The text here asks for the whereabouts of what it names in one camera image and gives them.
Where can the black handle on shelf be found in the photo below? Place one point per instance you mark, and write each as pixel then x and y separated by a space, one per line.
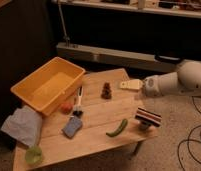
pixel 165 59

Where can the grey cloth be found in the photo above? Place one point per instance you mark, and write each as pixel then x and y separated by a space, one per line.
pixel 24 125

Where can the yellow plastic bin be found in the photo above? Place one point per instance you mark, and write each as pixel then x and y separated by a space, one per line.
pixel 48 86

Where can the upper shelf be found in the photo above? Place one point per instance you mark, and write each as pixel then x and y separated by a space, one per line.
pixel 121 7

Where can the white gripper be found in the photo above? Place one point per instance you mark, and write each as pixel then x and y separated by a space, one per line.
pixel 154 86

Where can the lower metal shelf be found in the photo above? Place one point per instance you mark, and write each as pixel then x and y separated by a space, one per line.
pixel 99 59

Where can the green plastic cup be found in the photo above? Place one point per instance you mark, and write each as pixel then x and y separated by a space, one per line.
pixel 33 155

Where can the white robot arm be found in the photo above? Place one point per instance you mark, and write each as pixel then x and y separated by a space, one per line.
pixel 185 81

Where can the blue sponge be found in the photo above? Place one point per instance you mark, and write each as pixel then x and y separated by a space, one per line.
pixel 73 125

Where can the brown stacked toy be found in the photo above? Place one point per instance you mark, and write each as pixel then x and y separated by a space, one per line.
pixel 106 91

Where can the wooden table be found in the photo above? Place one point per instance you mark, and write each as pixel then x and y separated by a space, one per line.
pixel 99 116

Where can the red tomato toy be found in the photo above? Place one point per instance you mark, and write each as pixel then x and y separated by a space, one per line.
pixel 66 107

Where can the striped block toy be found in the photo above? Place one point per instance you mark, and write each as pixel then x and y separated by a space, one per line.
pixel 147 119

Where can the metal pole stand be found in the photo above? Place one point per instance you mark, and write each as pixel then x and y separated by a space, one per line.
pixel 66 37

